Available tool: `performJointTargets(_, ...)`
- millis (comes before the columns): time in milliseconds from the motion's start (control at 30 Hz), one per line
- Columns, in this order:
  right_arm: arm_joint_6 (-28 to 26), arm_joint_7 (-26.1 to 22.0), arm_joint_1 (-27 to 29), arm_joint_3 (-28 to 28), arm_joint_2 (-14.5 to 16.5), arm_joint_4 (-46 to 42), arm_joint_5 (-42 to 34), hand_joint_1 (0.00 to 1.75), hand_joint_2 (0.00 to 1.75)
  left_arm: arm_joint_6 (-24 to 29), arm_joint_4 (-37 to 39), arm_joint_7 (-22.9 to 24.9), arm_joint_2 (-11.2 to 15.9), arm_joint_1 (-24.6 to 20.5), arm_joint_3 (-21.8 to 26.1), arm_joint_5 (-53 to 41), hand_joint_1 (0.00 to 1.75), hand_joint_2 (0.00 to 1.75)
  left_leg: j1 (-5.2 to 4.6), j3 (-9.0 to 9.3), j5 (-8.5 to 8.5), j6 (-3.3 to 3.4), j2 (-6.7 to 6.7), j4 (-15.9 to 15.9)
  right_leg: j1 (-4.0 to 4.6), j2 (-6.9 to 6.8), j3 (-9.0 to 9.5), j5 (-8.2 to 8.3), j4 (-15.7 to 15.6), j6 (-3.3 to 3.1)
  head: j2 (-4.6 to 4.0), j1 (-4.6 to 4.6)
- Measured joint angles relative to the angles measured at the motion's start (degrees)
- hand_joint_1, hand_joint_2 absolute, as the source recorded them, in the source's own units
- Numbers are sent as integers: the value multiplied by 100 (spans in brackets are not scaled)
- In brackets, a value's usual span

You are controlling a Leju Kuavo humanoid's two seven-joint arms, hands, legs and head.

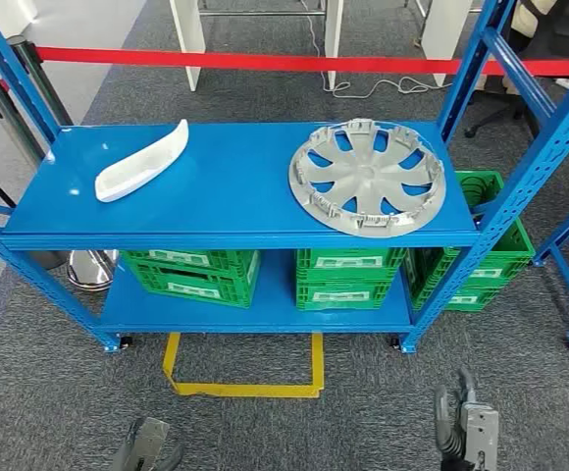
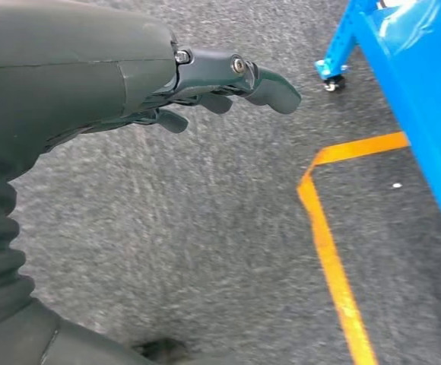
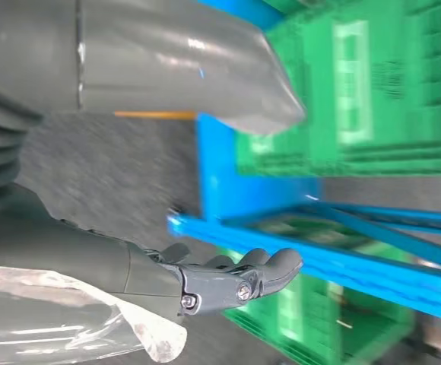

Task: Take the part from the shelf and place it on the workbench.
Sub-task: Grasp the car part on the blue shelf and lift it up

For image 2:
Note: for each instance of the yellow floor tape outline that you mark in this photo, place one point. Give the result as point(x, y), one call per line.
point(331, 262)

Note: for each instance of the blue metal shelf rack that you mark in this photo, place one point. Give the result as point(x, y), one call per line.
point(414, 75)

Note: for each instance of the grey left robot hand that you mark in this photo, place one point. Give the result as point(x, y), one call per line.
point(53, 75)

